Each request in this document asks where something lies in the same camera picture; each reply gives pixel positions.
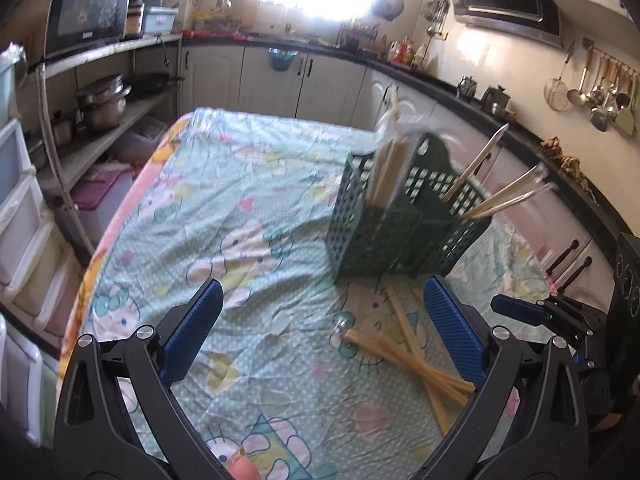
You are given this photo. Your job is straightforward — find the blue plastic box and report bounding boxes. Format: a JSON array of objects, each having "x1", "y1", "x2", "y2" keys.
[{"x1": 142, "y1": 6, "x2": 178, "y2": 36}]

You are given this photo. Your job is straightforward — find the plastic drawer tower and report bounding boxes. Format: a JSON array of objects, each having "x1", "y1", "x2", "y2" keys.
[{"x1": 1, "y1": 44, "x2": 79, "y2": 448}]

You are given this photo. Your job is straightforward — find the dark metal pot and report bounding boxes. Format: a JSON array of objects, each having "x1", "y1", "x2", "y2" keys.
[{"x1": 480, "y1": 84, "x2": 512, "y2": 120}]

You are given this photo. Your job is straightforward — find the red condiment bottle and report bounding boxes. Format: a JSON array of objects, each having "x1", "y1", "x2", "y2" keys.
[{"x1": 393, "y1": 37, "x2": 414, "y2": 66}]

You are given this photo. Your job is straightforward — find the purple lidded container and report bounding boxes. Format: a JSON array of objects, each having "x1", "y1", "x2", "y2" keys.
[{"x1": 70, "y1": 162, "x2": 134, "y2": 246}]

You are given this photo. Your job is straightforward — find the small wall fan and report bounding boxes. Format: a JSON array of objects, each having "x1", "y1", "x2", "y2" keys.
[{"x1": 371, "y1": 0, "x2": 405, "y2": 22}]

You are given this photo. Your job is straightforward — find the steel ladle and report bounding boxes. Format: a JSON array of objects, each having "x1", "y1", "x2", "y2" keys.
[{"x1": 566, "y1": 48, "x2": 592, "y2": 106}]

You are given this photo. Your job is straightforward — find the bunch of bananas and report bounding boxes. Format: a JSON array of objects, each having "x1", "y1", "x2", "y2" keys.
[{"x1": 540, "y1": 136, "x2": 590, "y2": 192}]

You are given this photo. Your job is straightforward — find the person's left hand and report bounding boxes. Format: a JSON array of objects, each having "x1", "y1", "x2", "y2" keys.
[{"x1": 226, "y1": 446, "x2": 260, "y2": 480}]

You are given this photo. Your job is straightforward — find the steel kettle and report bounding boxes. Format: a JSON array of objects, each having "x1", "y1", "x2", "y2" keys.
[{"x1": 456, "y1": 76, "x2": 477, "y2": 102}]

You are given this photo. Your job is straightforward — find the stacked steel pots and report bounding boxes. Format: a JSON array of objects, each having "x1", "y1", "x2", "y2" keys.
[{"x1": 75, "y1": 74, "x2": 131, "y2": 132}]

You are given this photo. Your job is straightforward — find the floral hello kitty tablecloth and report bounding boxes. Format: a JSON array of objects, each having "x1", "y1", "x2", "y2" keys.
[{"x1": 56, "y1": 106, "x2": 557, "y2": 480}]

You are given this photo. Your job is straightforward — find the black frying pan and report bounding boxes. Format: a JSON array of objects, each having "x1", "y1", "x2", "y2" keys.
[{"x1": 124, "y1": 72, "x2": 184, "y2": 98}]

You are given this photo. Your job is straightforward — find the blue hanging basket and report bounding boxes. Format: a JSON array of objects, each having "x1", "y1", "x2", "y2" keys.
[{"x1": 268, "y1": 48, "x2": 298, "y2": 72}]

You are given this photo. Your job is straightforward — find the black microwave oven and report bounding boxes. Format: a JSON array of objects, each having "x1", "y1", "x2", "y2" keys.
[{"x1": 43, "y1": 0, "x2": 129, "y2": 58}]

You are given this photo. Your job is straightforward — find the wire skimmer strainer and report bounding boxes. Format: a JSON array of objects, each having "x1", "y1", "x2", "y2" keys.
[{"x1": 544, "y1": 41, "x2": 575, "y2": 112}]

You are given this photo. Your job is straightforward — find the metal shelf rack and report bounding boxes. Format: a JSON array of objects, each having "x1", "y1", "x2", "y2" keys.
[{"x1": 32, "y1": 34, "x2": 182, "y2": 255}]

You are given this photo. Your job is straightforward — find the dark green utensil basket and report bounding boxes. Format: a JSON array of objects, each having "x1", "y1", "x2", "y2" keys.
[{"x1": 326, "y1": 133, "x2": 491, "y2": 281}]

